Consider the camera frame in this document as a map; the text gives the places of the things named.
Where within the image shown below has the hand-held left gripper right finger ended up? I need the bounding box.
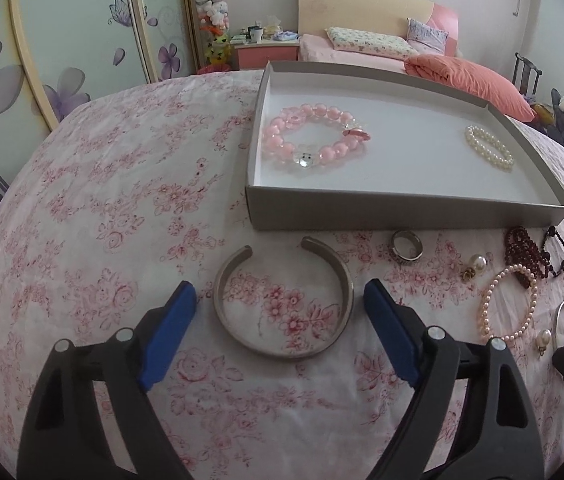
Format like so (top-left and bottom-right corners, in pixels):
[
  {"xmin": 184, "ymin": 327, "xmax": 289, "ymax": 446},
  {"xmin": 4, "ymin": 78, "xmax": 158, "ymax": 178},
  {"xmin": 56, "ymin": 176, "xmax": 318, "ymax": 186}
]
[{"xmin": 363, "ymin": 278, "xmax": 546, "ymax": 480}]

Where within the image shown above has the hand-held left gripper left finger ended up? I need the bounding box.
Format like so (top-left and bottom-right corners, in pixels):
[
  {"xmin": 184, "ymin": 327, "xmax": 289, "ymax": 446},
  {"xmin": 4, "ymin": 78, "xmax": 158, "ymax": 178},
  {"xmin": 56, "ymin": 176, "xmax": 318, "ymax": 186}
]
[{"xmin": 16, "ymin": 281, "xmax": 197, "ymax": 480}]

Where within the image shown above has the silver ring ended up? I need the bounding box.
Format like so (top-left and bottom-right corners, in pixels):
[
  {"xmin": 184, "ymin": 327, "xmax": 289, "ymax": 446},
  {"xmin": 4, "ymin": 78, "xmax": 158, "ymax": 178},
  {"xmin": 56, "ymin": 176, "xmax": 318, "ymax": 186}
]
[{"xmin": 391, "ymin": 230, "xmax": 425, "ymax": 265}]

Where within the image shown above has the pink pearl bracelet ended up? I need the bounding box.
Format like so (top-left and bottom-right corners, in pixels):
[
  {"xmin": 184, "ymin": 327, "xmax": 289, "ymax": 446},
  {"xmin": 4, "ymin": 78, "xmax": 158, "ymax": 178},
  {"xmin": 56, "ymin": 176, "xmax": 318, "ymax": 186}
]
[{"xmin": 478, "ymin": 265, "xmax": 539, "ymax": 343}]

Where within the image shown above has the gold pearl earring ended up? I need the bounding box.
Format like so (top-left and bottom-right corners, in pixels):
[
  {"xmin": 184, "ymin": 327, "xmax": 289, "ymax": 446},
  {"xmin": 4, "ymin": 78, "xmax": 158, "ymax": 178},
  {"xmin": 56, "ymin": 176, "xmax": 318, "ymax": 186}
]
[{"xmin": 459, "ymin": 254, "xmax": 488, "ymax": 281}]

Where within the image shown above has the silver cuff bangle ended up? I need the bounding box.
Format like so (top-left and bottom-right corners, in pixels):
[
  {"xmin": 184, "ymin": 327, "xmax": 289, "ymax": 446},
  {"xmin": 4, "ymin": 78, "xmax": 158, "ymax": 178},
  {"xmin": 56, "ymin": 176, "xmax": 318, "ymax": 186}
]
[{"xmin": 212, "ymin": 236, "xmax": 354, "ymax": 360}]

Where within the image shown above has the dark red bead bracelet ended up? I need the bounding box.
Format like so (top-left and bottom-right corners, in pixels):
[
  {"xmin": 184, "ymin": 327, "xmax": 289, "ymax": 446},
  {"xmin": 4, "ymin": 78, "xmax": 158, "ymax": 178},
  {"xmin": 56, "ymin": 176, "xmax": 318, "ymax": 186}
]
[{"xmin": 505, "ymin": 226, "xmax": 551, "ymax": 291}]

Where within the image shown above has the grey cardboard box tray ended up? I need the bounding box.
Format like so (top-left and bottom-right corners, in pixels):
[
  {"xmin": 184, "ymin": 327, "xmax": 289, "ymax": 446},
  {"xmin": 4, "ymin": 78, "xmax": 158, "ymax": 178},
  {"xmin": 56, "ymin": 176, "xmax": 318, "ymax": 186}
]
[{"xmin": 245, "ymin": 60, "xmax": 564, "ymax": 233}]

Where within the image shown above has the pink floral bedsheet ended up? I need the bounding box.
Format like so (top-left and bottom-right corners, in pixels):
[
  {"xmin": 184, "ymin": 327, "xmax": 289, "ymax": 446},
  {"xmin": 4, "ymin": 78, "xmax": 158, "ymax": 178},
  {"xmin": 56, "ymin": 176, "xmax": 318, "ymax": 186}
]
[{"xmin": 0, "ymin": 67, "xmax": 564, "ymax": 480}]

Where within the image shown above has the pile of plush toys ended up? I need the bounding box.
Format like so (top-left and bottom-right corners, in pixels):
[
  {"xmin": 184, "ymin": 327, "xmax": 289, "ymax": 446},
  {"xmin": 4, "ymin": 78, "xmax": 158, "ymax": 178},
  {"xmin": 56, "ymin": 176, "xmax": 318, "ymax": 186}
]
[{"xmin": 532, "ymin": 87, "xmax": 564, "ymax": 136}]

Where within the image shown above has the folded orange quilt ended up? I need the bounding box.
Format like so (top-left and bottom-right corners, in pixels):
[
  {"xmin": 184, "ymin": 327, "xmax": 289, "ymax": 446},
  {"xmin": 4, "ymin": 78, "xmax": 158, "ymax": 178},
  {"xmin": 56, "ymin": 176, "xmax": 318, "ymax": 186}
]
[{"xmin": 404, "ymin": 53, "xmax": 537, "ymax": 123}]

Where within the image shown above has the dark wooden chair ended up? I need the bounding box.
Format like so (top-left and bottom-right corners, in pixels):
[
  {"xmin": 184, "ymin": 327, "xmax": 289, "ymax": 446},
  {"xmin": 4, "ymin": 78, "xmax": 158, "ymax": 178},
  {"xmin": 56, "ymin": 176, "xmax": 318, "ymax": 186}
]
[{"xmin": 512, "ymin": 52, "xmax": 545, "ymax": 98}]

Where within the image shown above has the pink bed mattress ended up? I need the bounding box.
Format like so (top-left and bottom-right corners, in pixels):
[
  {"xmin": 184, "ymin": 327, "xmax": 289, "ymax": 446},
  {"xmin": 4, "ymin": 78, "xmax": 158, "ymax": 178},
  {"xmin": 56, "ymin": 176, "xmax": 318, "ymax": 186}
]
[{"xmin": 299, "ymin": 34, "xmax": 413, "ymax": 73}]

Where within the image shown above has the floral print pillow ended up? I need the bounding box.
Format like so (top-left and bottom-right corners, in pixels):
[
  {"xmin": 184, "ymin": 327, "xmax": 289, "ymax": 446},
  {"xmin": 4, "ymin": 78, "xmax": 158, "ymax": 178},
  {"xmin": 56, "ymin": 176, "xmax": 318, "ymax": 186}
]
[{"xmin": 325, "ymin": 26, "xmax": 420, "ymax": 59}]

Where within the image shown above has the pink nightstand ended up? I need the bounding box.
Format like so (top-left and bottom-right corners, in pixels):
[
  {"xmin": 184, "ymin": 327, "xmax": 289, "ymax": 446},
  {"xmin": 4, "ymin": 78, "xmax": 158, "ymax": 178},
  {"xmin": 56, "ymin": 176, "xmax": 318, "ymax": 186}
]
[{"xmin": 232, "ymin": 35, "xmax": 300, "ymax": 71}]

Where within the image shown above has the small lilac pillow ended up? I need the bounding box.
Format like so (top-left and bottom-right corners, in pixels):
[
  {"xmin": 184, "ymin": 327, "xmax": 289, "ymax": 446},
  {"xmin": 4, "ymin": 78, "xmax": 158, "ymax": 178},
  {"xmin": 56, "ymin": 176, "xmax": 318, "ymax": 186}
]
[{"xmin": 407, "ymin": 17, "xmax": 449, "ymax": 56}]

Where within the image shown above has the flower print sliding wardrobe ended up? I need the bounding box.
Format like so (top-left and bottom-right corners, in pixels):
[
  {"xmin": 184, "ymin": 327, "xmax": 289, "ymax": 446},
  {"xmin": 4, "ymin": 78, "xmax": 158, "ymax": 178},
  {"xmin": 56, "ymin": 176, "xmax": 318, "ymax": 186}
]
[{"xmin": 0, "ymin": 0, "xmax": 203, "ymax": 241}]

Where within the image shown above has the plush toy display tube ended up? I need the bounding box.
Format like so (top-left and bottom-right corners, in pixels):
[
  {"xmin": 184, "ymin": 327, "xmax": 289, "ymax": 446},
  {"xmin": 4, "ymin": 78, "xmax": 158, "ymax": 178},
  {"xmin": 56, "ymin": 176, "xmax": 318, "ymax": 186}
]
[{"xmin": 193, "ymin": 0, "xmax": 233, "ymax": 68}]

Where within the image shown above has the cream and pink headboard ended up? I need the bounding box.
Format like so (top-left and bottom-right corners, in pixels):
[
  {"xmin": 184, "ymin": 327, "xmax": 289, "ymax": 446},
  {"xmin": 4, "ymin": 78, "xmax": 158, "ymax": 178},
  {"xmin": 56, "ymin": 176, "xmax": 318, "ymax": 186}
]
[{"xmin": 298, "ymin": 0, "xmax": 461, "ymax": 56}]

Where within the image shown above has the white pearl bracelet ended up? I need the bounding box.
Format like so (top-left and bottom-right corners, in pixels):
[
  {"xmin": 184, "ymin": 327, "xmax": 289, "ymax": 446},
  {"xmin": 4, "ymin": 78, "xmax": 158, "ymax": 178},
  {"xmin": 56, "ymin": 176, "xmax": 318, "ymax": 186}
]
[{"xmin": 464, "ymin": 125, "xmax": 515, "ymax": 172}]

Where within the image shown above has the pink bead bracelet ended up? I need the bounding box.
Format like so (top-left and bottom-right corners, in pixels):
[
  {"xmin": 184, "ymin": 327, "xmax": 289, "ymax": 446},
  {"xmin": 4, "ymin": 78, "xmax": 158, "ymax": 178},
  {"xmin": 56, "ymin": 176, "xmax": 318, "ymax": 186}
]
[{"xmin": 262, "ymin": 103, "xmax": 373, "ymax": 170}]

